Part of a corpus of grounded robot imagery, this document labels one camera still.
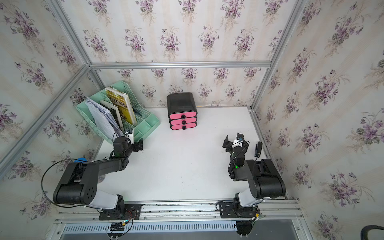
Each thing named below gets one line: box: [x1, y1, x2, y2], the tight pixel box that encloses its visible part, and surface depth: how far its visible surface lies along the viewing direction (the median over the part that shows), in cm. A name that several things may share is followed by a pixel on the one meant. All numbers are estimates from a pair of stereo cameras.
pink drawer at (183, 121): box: [170, 117, 197, 125], surface depth 100 cm
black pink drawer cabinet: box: [166, 92, 198, 130], surface depth 101 cm
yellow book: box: [104, 87, 137, 126], surface depth 97 cm
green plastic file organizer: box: [75, 80, 161, 145], surface depth 95 cm
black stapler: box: [254, 141, 263, 158], surface depth 95 cm
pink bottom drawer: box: [171, 123, 197, 130], surface depth 106 cm
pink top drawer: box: [169, 111, 198, 120], surface depth 97 cm
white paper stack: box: [84, 97, 124, 140], surface depth 85 cm
